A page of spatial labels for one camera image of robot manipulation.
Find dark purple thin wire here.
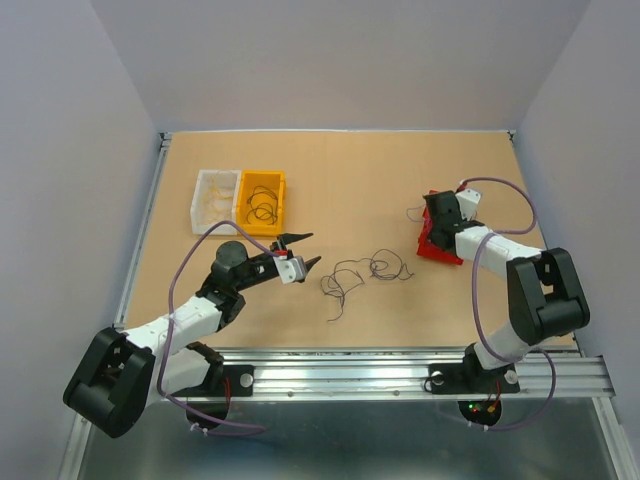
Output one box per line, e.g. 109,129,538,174
244,184,280,225

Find thin wire bundle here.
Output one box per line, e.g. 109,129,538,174
319,247,417,324

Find yellow thin wire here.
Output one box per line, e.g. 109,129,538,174
197,172,236,226

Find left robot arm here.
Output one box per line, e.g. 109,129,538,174
63,234,320,438

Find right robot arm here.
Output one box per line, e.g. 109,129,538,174
424,189,590,395

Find yellow plastic bin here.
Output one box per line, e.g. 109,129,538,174
236,170,286,237

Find white plastic bin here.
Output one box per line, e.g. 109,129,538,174
190,169,242,235

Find red plastic bin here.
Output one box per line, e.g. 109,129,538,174
416,207,463,266

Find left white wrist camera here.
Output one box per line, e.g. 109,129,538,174
273,252,308,285

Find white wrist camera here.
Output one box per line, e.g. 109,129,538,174
455,181,482,221
273,252,308,285

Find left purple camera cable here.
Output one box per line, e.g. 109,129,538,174
155,219,286,437

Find aluminium front rail frame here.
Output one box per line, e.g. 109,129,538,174
79,349,616,402

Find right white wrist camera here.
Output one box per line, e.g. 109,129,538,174
455,181,482,221

